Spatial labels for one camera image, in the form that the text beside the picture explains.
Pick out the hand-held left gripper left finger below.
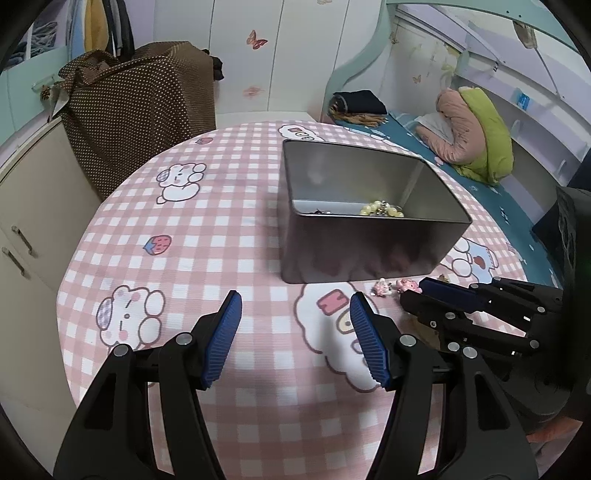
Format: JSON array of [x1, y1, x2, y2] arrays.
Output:
[[54, 290, 244, 480]]

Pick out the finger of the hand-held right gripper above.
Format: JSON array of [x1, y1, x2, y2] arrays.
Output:
[[399, 292, 543, 358], [419, 277, 566, 324]]

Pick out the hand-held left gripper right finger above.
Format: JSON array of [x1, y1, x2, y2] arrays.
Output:
[[349, 292, 539, 480]]

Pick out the grey metal tin box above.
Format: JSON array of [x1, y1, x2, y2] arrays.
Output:
[[278, 138, 472, 284]]

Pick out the cream bead bracelet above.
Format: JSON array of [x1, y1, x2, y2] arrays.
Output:
[[360, 199, 406, 219]]

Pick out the person's right forearm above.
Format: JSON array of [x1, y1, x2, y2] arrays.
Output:
[[524, 413, 585, 462]]

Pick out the teal printed bed sheet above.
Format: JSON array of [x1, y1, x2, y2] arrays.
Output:
[[332, 111, 568, 287]]

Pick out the pink and green folded quilt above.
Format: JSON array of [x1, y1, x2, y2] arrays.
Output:
[[416, 87, 515, 186]]

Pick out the tan folded clothes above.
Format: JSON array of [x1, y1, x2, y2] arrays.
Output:
[[329, 104, 389, 127]]

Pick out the dark folded clothes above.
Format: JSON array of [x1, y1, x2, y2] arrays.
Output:
[[331, 90, 387, 116]]

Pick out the beige cabinet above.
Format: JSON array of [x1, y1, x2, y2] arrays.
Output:
[[0, 115, 105, 416]]

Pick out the brown dotted cloth cover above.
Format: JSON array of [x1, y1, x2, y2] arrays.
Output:
[[59, 41, 218, 200]]

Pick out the hanging grey pouch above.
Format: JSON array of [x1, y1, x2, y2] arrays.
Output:
[[508, 25, 539, 49]]

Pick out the white wardrobe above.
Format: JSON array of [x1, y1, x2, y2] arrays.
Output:
[[152, 0, 384, 114]]

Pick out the teal drawer unit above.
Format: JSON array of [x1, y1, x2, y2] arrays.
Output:
[[0, 46, 70, 158]]

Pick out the row of hanging clothes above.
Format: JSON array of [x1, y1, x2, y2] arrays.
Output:
[[69, 0, 137, 58]]

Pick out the folded blue jeans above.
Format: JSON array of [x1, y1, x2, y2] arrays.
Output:
[[11, 23, 58, 61]]

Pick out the lavender cubby shelf unit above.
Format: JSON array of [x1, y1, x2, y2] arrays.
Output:
[[9, 0, 77, 65]]

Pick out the lavender wall shelves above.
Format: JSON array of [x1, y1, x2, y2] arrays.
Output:
[[457, 46, 591, 185]]

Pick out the teal bunk bed frame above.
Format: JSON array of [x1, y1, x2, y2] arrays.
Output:
[[321, 0, 591, 195]]

